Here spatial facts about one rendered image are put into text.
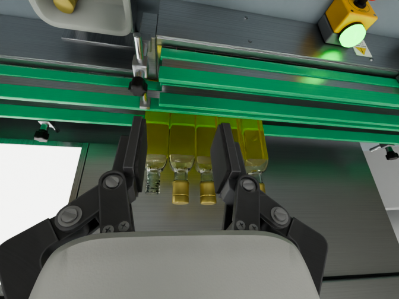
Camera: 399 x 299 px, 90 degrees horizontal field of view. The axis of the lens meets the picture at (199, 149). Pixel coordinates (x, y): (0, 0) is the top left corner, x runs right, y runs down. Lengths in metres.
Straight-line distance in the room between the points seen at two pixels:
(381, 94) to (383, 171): 1.98
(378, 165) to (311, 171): 1.82
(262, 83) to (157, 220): 0.40
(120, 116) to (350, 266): 0.75
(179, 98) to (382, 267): 0.75
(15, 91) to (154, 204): 0.38
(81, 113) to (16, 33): 0.21
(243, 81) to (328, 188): 0.50
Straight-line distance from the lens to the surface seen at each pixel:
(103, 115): 0.56
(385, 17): 0.73
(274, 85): 0.45
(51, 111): 0.60
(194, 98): 0.46
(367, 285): 0.78
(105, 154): 0.60
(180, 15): 0.50
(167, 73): 0.39
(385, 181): 2.54
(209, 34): 0.47
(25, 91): 0.55
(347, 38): 0.57
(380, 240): 0.87
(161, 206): 0.54
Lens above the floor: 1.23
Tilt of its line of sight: 24 degrees down
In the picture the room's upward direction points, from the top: 179 degrees clockwise
